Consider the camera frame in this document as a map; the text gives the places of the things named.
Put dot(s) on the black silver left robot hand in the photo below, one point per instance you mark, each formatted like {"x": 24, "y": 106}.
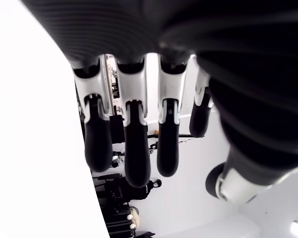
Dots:
{"x": 188, "y": 29}

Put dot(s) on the silver metal truss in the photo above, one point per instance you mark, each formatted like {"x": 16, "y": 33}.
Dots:
{"x": 110, "y": 81}

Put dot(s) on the black backpack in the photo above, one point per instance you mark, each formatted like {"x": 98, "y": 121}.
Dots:
{"x": 150, "y": 192}

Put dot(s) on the beige round object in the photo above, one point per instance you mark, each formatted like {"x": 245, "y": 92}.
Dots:
{"x": 135, "y": 214}

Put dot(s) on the black stacked equipment cases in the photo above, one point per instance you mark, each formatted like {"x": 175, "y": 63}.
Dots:
{"x": 113, "y": 223}

